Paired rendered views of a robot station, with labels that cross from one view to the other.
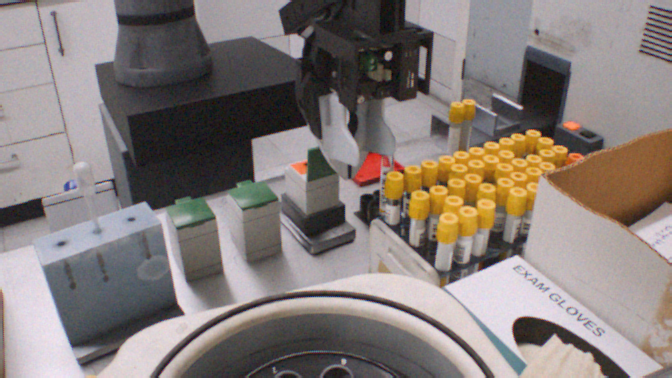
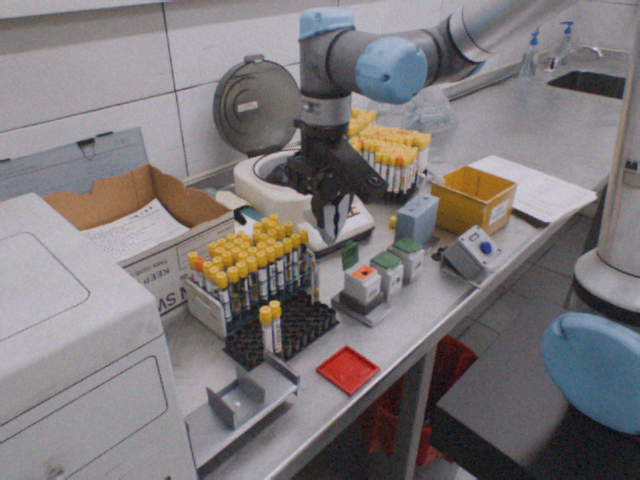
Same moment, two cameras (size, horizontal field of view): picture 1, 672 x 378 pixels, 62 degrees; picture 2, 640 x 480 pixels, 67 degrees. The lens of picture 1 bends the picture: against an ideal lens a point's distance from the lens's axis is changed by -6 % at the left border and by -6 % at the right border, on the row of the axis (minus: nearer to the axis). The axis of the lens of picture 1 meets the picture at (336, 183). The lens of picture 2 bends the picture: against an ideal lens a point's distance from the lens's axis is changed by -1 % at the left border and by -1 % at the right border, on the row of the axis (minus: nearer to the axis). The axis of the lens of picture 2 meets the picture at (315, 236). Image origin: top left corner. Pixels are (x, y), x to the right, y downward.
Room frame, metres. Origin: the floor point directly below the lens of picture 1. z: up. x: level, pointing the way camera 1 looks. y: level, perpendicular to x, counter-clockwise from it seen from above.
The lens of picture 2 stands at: (1.13, -0.23, 1.43)
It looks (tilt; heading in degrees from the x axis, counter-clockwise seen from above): 32 degrees down; 164
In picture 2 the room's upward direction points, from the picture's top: straight up
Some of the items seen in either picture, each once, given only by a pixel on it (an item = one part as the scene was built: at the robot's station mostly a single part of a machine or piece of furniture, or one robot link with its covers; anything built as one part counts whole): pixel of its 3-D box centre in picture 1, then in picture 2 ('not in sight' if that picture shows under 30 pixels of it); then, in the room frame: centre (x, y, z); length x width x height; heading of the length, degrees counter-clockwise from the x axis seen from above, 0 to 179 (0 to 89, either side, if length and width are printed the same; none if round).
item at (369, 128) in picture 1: (374, 136); (316, 220); (0.46, -0.03, 1.02); 0.06 x 0.03 x 0.09; 30
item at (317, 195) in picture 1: (312, 191); (361, 287); (0.53, 0.03, 0.92); 0.05 x 0.04 x 0.06; 31
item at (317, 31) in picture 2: not in sight; (327, 52); (0.46, -0.02, 1.29); 0.09 x 0.08 x 0.11; 20
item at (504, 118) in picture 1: (504, 117); (222, 412); (0.72, -0.23, 0.92); 0.21 x 0.07 x 0.05; 119
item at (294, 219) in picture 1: (312, 213); (360, 300); (0.53, 0.03, 0.89); 0.09 x 0.05 x 0.04; 32
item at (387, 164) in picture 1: (386, 189); (315, 288); (0.52, -0.05, 0.93); 0.01 x 0.01 x 0.10; 30
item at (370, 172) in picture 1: (369, 165); (348, 369); (0.66, -0.04, 0.88); 0.07 x 0.07 x 0.01; 29
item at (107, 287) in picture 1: (109, 277); (415, 226); (0.38, 0.20, 0.92); 0.10 x 0.07 x 0.10; 126
